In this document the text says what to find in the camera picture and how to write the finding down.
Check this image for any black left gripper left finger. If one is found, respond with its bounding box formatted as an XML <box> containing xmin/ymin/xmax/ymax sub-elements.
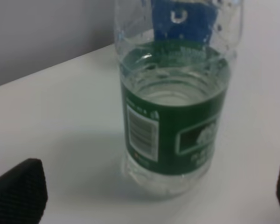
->
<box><xmin>0</xmin><ymin>158</ymin><xmax>48</xmax><ymax>224</ymax></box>

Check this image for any clear bottle green label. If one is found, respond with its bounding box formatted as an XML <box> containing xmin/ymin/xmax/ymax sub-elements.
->
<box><xmin>114</xmin><ymin>0</ymin><xmax>244</xmax><ymax>198</ymax></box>

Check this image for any blue sleeved paper cup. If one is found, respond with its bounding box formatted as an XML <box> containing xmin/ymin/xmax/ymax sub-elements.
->
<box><xmin>151</xmin><ymin>0</ymin><xmax>218</xmax><ymax>44</ymax></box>

